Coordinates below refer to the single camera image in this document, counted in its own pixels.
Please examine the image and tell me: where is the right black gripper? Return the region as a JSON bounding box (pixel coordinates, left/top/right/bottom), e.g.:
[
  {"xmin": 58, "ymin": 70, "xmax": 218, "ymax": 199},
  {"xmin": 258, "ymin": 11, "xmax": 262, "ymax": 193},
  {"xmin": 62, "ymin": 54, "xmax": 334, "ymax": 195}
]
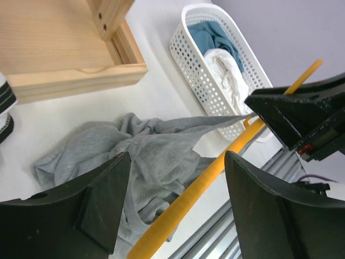
[{"xmin": 245, "ymin": 74, "xmax": 344, "ymax": 162}]

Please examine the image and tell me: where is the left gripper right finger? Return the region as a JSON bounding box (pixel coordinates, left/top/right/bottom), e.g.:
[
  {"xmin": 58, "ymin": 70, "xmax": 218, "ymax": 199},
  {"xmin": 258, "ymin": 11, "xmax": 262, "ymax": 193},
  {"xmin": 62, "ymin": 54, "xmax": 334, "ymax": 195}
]
[{"xmin": 224, "ymin": 151, "xmax": 344, "ymax": 258}]

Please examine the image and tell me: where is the wooden clothes rack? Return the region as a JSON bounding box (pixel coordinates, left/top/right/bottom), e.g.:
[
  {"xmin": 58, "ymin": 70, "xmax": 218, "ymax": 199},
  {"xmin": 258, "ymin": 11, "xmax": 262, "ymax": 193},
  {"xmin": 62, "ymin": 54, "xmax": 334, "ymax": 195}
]
[{"xmin": 1, "ymin": 1, "xmax": 148, "ymax": 104}]

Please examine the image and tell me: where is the white plastic laundry basket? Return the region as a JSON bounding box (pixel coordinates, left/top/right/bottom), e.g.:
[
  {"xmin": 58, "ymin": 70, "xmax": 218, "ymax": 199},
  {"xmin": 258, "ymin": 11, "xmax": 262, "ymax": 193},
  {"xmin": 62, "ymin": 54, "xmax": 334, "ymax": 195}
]
[{"xmin": 169, "ymin": 3, "xmax": 275, "ymax": 144}]

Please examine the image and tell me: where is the teal-blue garment in basket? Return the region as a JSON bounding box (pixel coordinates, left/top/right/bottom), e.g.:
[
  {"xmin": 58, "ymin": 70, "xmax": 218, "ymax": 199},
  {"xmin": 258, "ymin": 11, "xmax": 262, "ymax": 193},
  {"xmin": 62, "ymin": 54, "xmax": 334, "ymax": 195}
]
[{"xmin": 188, "ymin": 21, "xmax": 244, "ymax": 72}]

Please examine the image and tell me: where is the aluminium mounting rail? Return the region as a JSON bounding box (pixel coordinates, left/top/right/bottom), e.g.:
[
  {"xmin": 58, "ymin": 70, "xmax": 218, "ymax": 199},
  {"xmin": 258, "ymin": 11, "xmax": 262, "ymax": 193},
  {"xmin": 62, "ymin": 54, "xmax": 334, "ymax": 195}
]
[{"xmin": 170, "ymin": 148, "xmax": 306, "ymax": 258}]

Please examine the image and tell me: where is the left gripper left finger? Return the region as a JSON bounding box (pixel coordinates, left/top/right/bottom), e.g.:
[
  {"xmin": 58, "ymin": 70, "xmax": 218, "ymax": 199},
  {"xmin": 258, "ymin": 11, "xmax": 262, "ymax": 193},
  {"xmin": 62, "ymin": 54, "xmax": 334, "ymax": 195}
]
[{"xmin": 1, "ymin": 152, "xmax": 131, "ymax": 258}]

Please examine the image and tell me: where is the grey tank top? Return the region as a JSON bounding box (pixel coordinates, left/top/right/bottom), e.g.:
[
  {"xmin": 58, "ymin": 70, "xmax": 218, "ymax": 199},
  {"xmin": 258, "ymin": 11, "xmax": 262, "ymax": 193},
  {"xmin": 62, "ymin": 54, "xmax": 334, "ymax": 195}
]
[{"xmin": 31, "ymin": 113, "xmax": 242, "ymax": 246}]

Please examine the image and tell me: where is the yellow plastic hanger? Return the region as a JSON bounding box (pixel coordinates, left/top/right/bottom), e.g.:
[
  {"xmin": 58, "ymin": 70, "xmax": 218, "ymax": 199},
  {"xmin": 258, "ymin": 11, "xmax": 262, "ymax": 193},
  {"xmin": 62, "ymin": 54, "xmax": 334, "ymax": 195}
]
[{"xmin": 126, "ymin": 59, "xmax": 323, "ymax": 259}]

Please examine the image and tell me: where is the white garment in basket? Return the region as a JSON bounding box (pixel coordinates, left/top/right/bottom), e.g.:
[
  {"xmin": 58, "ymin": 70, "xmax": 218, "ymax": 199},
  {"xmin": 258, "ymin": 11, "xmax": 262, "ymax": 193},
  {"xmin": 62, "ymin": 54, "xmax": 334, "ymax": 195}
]
[{"xmin": 204, "ymin": 49, "xmax": 252, "ymax": 115}]

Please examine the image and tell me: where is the black white striped tank top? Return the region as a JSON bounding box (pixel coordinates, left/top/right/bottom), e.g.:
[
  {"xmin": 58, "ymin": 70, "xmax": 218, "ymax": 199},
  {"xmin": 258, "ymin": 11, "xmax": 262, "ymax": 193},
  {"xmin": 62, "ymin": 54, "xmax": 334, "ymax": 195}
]
[{"xmin": 0, "ymin": 73, "xmax": 17, "ymax": 143}]

